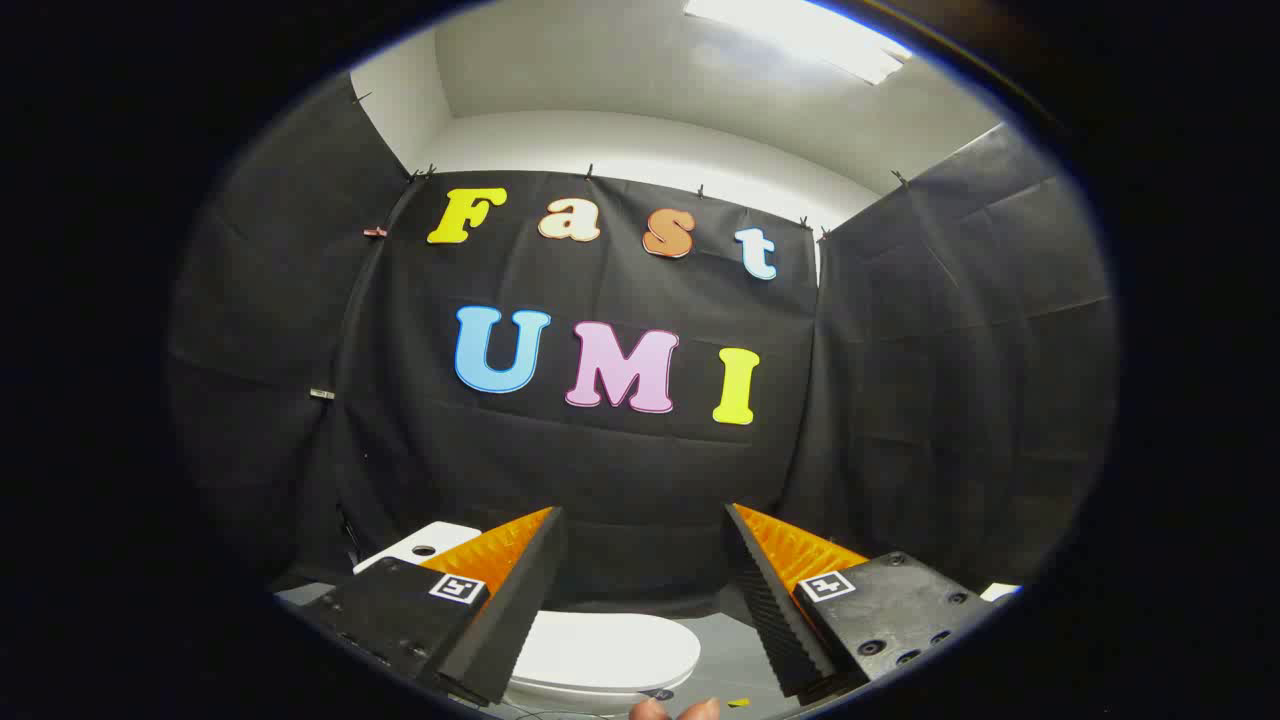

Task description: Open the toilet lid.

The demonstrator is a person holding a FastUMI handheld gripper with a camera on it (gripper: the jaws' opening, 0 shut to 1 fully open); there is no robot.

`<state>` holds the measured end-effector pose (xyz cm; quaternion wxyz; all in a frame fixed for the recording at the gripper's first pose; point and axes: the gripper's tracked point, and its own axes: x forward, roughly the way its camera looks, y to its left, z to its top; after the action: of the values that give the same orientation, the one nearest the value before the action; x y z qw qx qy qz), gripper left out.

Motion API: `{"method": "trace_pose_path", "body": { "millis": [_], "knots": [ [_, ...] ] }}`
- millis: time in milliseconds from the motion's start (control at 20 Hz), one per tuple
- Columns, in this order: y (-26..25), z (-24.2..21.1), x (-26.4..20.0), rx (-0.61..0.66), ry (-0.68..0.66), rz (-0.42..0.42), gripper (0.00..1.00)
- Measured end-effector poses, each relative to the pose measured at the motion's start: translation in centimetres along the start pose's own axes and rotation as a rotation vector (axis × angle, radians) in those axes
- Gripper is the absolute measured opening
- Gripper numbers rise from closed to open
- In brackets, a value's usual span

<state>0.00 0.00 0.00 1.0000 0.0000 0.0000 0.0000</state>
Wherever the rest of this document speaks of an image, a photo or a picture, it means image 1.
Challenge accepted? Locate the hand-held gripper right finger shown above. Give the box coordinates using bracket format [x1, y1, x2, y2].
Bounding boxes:
[722, 503, 1003, 701]

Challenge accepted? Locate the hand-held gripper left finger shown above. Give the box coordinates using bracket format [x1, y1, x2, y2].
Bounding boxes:
[298, 506, 569, 707]

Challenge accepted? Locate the white toilet lid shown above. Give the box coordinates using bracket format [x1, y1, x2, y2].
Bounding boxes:
[508, 610, 702, 696]

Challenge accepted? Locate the black backdrop cloth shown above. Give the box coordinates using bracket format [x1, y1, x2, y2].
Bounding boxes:
[168, 75, 1119, 616]

